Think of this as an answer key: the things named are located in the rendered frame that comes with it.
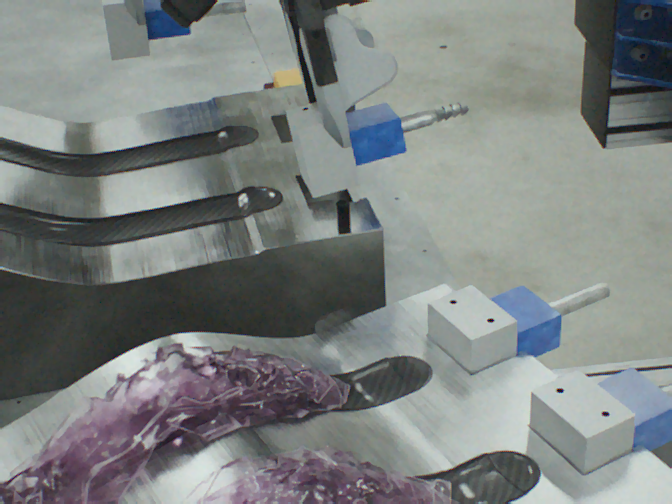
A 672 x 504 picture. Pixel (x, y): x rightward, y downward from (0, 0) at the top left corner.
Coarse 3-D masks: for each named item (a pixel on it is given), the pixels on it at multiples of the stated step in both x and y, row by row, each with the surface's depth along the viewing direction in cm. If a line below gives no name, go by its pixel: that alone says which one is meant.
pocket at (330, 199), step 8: (296, 176) 90; (304, 184) 90; (304, 192) 91; (336, 192) 91; (344, 192) 91; (352, 192) 90; (312, 200) 91; (320, 200) 91; (328, 200) 91; (336, 200) 91; (352, 200) 89
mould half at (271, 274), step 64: (0, 128) 95; (64, 128) 99; (128, 128) 99; (192, 128) 98; (256, 128) 97; (0, 192) 86; (64, 192) 90; (128, 192) 90; (192, 192) 89; (0, 256) 78; (64, 256) 82; (128, 256) 82; (192, 256) 82; (256, 256) 81; (320, 256) 82; (0, 320) 79; (64, 320) 81; (128, 320) 82; (192, 320) 83; (256, 320) 84; (0, 384) 82; (64, 384) 83
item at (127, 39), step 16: (112, 0) 104; (144, 0) 108; (240, 0) 109; (112, 16) 104; (128, 16) 105; (160, 16) 106; (208, 16) 109; (112, 32) 105; (128, 32) 106; (144, 32) 106; (160, 32) 107; (176, 32) 107; (112, 48) 106; (128, 48) 106; (144, 48) 107
